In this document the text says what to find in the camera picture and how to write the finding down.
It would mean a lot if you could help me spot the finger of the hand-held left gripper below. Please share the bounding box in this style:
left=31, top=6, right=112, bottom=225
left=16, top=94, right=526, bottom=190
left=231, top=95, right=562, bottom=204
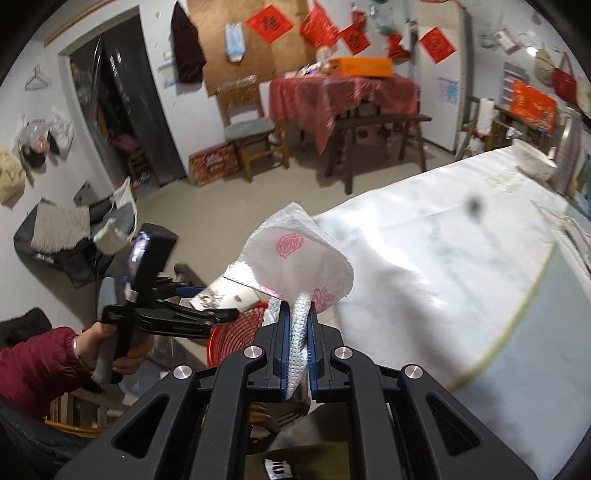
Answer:
left=154, top=272, right=206, bottom=301
left=136, top=306, right=241, bottom=340

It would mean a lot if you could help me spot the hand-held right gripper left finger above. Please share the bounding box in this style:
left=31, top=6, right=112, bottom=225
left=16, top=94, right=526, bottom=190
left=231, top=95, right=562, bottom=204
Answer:
left=55, top=309, right=292, bottom=480

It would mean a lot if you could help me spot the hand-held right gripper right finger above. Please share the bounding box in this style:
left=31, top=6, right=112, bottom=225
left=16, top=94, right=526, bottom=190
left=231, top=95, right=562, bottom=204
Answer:
left=309, top=301, right=539, bottom=480

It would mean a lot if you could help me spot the white printed wrapper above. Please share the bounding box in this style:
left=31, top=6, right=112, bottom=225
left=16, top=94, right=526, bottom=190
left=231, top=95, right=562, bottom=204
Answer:
left=191, top=274, right=267, bottom=313

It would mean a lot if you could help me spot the red plastic basket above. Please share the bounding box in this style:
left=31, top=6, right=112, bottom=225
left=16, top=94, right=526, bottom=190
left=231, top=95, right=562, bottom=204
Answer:
left=206, top=302, right=283, bottom=370

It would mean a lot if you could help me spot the rose print napkin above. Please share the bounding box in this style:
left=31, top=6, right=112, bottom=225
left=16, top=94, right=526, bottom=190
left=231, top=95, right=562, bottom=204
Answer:
left=226, top=202, right=354, bottom=400

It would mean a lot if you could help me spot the person's left hand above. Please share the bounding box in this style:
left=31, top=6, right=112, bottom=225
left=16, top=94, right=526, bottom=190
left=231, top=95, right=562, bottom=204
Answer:
left=75, top=322, right=153, bottom=377

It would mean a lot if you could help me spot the dark wooden chair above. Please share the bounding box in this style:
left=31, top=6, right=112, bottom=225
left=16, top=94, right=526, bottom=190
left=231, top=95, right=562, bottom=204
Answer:
left=173, top=262, right=209, bottom=296

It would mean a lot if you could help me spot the white grey cloth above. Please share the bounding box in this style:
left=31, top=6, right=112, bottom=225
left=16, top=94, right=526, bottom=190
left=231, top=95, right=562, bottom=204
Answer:
left=92, top=178, right=140, bottom=255

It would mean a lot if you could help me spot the black office chair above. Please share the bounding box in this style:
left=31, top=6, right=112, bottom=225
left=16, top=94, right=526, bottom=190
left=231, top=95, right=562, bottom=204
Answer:
left=13, top=178, right=139, bottom=289

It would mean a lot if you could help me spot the beige towel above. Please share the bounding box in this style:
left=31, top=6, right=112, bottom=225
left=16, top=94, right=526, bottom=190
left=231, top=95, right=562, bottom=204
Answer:
left=31, top=203, right=91, bottom=254

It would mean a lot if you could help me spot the printed cardboard box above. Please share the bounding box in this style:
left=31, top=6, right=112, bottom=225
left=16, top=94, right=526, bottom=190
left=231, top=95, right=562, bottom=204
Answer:
left=188, top=142, right=241, bottom=187

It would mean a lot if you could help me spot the white and grey tablecloth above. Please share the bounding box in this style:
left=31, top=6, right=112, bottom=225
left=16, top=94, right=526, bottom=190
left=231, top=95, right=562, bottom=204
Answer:
left=309, top=143, right=591, bottom=480

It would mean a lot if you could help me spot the beige cloth bag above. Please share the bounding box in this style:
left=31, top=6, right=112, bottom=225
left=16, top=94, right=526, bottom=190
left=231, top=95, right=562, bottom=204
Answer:
left=0, top=145, right=30, bottom=205

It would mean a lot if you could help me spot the wooden slatted chair seat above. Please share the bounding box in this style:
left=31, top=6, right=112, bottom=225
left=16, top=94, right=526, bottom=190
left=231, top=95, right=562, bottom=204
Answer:
left=44, top=387, right=114, bottom=437

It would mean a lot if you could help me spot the grey plastic bag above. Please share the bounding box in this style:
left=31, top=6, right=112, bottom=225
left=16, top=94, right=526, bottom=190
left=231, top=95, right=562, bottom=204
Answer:
left=14, top=107, right=75, bottom=164

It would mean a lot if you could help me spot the wooden chair grey cushion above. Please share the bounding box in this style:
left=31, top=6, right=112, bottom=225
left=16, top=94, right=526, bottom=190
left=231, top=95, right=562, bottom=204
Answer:
left=216, top=83, right=291, bottom=184

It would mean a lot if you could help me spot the dark sweater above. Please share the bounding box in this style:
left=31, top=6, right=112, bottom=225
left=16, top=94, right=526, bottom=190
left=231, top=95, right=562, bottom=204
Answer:
left=171, top=1, right=208, bottom=85

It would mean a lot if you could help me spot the blue mask packet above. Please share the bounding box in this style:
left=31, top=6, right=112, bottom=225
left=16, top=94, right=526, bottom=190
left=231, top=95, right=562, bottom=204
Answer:
left=223, top=23, right=246, bottom=64

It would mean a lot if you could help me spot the red plastic table cover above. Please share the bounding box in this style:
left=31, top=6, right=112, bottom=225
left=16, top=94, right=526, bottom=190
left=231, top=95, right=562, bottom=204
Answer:
left=269, top=75, right=420, bottom=156

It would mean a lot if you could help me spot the dark wooden bench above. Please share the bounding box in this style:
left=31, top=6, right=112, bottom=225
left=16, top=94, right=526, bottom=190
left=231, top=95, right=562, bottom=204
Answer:
left=324, top=114, right=434, bottom=195

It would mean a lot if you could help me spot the red diamond poster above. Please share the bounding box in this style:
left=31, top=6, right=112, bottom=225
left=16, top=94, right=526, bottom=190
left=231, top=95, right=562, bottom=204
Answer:
left=418, top=27, right=458, bottom=65
left=339, top=23, right=372, bottom=55
left=245, top=4, right=294, bottom=45

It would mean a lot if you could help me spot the white refrigerator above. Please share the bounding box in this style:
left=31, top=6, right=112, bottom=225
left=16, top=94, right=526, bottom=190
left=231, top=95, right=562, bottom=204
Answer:
left=413, top=0, right=474, bottom=152

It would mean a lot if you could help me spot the orange long box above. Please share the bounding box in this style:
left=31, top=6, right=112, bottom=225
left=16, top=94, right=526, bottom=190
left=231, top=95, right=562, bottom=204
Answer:
left=328, top=58, right=396, bottom=79

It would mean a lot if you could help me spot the red plastic bag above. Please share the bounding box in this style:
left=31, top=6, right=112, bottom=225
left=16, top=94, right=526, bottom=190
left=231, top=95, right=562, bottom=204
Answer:
left=299, top=2, right=341, bottom=47

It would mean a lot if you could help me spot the white bowl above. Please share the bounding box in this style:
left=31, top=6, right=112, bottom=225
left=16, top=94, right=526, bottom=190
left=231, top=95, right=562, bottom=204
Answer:
left=512, top=138, right=560, bottom=182

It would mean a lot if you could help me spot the blue white sticker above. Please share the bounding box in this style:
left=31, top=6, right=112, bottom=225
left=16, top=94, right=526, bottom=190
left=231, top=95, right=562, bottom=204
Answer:
left=436, top=78, right=461, bottom=105

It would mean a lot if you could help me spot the small wooden rack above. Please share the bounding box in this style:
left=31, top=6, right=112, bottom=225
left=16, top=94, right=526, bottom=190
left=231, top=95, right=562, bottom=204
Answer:
left=457, top=95, right=560, bottom=154

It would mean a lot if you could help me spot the red gift box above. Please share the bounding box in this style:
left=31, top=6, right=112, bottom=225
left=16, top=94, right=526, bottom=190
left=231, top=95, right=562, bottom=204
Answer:
left=512, top=79, right=558, bottom=136

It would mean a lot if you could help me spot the beige round bag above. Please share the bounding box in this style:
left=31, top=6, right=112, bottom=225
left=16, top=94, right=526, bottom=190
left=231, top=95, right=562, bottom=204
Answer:
left=534, top=46, right=556, bottom=88

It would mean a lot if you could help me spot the red tote bag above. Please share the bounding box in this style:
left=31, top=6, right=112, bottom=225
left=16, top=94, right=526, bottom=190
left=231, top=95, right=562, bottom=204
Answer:
left=551, top=52, right=579, bottom=103

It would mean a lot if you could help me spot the cream tote bag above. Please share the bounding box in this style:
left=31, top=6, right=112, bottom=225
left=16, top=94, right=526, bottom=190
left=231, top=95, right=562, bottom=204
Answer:
left=575, top=76, right=591, bottom=116

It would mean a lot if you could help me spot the wooden wall board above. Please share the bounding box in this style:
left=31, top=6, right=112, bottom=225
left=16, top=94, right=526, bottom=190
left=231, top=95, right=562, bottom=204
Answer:
left=187, top=0, right=320, bottom=98

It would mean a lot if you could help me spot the wire clothes hanger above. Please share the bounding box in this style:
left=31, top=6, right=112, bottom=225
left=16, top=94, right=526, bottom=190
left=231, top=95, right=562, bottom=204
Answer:
left=24, top=65, right=57, bottom=92

